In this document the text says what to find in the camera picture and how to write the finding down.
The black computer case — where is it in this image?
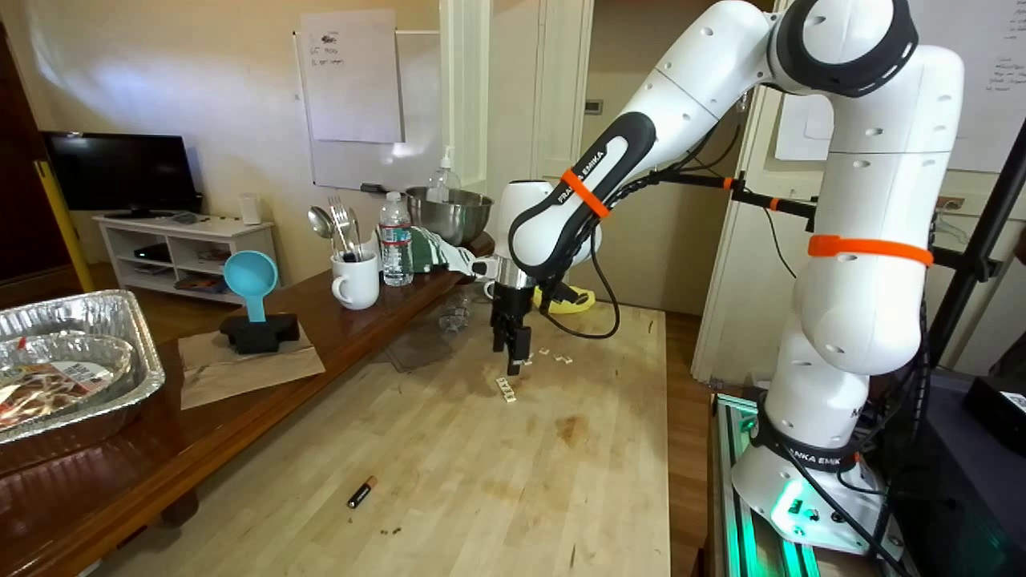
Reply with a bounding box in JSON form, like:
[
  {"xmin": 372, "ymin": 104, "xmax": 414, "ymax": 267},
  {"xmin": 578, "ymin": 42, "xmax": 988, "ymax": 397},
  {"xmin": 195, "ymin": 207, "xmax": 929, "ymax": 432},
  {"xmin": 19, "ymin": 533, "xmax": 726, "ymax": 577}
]
[{"xmin": 879, "ymin": 364, "xmax": 1026, "ymax": 577}]

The yellow bowl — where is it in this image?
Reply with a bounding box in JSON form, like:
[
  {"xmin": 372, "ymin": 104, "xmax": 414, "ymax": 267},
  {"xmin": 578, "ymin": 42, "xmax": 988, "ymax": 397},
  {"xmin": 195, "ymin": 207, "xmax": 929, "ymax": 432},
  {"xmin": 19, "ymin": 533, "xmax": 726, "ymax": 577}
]
[{"xmin": 531, "ymin": 277, "xmax": 600, "ymax": 319}]

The shiny wrapped packet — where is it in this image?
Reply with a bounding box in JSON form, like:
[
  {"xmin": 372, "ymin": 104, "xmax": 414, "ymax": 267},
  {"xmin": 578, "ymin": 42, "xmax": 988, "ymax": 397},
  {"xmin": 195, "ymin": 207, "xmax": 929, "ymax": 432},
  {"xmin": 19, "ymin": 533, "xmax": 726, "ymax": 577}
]
[{"xmin": 0, "ymin": 355, "xmax": 122, "ymax": 432}]

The white cabinet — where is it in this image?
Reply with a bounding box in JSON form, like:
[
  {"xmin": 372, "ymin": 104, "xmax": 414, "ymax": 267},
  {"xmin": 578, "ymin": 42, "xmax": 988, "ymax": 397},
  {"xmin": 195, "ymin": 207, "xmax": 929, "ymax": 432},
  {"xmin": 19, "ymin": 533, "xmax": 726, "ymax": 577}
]
[{"xmin": 686, "ymin": 83, "xmax": 818, "ymax": 391}]

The large white mug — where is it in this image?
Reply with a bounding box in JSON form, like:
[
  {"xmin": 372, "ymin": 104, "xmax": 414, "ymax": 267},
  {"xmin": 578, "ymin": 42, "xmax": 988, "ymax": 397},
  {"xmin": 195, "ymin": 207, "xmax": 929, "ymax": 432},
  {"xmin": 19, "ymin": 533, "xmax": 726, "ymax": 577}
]
[{"xmin": 329, "ymin": 249, "xmax": 384, "ymax": 317}]

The clear plastic water bottle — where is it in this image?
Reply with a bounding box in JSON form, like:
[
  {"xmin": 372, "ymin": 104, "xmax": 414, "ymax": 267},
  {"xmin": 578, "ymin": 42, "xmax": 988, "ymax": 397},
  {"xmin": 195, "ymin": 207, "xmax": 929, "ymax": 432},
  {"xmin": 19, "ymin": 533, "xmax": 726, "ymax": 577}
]
[{"xmin": 372, "ymin": 190, "xmax": 417, "ymax": 290}]

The black marker pen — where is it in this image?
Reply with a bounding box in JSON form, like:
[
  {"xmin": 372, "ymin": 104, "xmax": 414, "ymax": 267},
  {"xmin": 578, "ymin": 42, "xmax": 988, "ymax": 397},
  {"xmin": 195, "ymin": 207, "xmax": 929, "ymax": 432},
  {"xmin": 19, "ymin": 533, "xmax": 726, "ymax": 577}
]
[{"xmin": 340, "ymin": 474, "xmax": 380, "ymax": 514}]

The aluminium foil tray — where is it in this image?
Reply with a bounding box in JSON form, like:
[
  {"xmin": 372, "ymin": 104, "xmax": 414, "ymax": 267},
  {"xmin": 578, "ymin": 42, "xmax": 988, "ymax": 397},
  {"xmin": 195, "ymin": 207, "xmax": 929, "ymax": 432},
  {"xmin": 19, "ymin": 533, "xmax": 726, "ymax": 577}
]
[{"xmin": 0, "ymin": 285, "xmax": 169, "ymax": 452}]

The metal spoon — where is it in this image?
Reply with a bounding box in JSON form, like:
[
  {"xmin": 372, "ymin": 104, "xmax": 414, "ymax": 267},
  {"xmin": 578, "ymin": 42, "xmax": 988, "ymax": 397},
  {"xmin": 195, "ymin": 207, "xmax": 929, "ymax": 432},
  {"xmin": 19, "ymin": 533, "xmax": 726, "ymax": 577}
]
[
  {"xmin": 304, "ymin": 202, "xmax": 338, "ymax": 257},
  {"xmin": 329, "ymin": 202, "xmax": 361, "ymax": 260}
]

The black stand pole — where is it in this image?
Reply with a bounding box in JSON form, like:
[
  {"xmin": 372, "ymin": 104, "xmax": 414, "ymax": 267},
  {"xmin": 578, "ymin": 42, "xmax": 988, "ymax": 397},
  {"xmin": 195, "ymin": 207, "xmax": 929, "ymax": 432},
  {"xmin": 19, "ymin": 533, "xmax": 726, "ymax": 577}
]
[{"xmin": 927, "ymin": 120, "xmax": 1026, "ymax": 364}]

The dark brown wooden bench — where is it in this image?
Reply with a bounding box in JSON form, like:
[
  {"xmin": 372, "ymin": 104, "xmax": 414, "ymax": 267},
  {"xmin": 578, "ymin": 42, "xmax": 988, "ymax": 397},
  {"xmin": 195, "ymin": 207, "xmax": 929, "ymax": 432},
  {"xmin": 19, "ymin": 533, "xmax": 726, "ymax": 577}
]
[{"xmin": 0, "ymin": 260, "xmax": 501, "ymax": 577}]

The orange cable strap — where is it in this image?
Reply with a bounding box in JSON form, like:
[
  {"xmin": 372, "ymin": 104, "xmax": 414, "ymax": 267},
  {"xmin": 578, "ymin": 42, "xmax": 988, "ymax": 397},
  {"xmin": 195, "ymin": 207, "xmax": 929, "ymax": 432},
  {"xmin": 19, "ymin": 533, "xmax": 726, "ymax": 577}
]
[
  {"xmin": 805, "ymin": 229, "xmax": 939, "ymax": 273},
  {"xmin": 556, "ymin": 162, "xmax": 617, "ymax": 225}
]

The black block base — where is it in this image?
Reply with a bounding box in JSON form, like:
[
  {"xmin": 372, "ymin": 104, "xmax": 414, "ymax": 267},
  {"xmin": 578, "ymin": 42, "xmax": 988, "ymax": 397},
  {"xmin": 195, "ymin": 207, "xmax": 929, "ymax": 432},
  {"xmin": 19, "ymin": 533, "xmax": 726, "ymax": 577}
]
[{"xmin": 219, "ymin": 309, "xmax": 304, "ymax": 360}]

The white wall whiteboard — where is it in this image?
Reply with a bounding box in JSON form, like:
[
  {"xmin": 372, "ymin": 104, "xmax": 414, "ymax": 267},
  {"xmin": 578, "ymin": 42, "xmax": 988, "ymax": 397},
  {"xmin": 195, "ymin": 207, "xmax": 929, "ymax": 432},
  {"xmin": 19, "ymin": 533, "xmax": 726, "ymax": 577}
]
[{"xmin": 307, "ymin": 25, "xmax": 448, "ymax": 194}]

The white door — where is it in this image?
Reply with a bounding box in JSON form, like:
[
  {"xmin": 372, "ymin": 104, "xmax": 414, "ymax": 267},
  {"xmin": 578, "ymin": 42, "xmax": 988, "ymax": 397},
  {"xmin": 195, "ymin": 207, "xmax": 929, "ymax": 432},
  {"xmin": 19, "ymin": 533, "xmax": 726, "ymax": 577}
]
[{"xmin": 436, "ymin": 0, "xmax": 598, "ymax": 296}]

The clear crumpled plastic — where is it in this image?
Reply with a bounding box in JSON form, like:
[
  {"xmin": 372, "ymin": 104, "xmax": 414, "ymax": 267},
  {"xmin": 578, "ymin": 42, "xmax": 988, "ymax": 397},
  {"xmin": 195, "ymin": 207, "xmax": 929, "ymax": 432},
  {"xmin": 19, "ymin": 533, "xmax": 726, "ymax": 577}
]
[{"xmin": 430, "ymin": 296, "xmax": 478, "ymax": 337}]

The black flat screen television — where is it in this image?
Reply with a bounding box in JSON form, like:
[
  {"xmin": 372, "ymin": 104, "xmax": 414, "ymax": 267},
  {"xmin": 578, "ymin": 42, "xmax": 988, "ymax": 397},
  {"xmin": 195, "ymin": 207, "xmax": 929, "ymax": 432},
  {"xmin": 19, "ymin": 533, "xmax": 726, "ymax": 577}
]
[{"xmin": 40, "ymin": 127, "xmax": 208, "ymax": 219}]

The white paper sheet on wall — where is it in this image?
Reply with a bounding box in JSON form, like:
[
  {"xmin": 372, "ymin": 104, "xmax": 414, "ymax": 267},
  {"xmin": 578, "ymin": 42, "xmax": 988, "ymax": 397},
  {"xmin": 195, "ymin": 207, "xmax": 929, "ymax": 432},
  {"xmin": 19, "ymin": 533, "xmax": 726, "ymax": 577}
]
[{"xmin": 294, "ymin": 5, "xmax": 405, "ymax": 148}]

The white television shelf unit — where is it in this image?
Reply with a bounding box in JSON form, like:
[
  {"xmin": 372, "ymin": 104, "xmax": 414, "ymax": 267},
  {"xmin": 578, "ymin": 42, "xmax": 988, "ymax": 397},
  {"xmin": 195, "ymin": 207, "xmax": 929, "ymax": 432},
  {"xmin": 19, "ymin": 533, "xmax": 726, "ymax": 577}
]
[{"xmin": 94, "ymin": 212, "xmax": 284, "ymax": 308}]

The metal base frame green light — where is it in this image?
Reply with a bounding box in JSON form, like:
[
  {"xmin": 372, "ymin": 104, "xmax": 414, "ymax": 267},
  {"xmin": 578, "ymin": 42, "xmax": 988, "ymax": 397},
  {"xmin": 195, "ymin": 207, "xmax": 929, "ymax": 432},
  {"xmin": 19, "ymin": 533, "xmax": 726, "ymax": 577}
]
[{"xmin": 702, "ymin": 389, "xmax": 911, "ymax": 577}]

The yellow black leaning bar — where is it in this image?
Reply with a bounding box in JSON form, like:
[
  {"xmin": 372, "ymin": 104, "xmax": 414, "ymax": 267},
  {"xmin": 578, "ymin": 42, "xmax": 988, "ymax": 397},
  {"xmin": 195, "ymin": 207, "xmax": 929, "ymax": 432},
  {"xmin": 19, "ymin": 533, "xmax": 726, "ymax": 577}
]
[{"xmin": 28, "ymin": 157, "xmax": 97, "ymax": 296}]

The brown paper sheet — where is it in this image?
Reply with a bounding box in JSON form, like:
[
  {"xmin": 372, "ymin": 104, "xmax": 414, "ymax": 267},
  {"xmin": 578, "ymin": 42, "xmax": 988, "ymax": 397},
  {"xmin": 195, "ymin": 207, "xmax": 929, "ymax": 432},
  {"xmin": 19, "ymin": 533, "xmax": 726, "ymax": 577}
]
[{"xmin": 175, "ymin": 319, "xmax": 332, "ymax": 415}]

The clear dispenser bottle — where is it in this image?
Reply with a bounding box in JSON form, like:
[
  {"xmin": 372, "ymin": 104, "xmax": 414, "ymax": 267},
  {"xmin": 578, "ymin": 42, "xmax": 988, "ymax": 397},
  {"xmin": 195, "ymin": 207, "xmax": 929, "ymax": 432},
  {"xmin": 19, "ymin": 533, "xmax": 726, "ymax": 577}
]
[{"xmin": 424, "ymin": 141, "xmax": 464, "ymax": 207}]

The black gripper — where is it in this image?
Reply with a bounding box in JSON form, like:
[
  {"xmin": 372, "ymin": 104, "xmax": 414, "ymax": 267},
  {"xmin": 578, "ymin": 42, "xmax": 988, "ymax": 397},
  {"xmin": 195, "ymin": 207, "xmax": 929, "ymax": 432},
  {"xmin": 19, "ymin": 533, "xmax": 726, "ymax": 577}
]
[{"xmin": 488, "ymin": 277, "xmax": 539, "ymax": 377}]

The green white cloth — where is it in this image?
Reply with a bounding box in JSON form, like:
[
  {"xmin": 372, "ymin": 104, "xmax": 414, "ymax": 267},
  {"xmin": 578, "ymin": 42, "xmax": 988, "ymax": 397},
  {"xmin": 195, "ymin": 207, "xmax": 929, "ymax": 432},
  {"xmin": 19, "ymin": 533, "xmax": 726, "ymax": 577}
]
[{"xmin": 407, "ymin": 225, "xmax": 493, "ymax": 285}]

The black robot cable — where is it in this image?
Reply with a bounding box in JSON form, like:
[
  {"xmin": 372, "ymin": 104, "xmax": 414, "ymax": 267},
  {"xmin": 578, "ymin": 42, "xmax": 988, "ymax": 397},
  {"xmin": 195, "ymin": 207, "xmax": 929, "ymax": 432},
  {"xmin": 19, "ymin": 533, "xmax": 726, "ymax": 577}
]
[{"xmin": 532, "ymin": 148, "xmax": 750, "ymax": 347}]

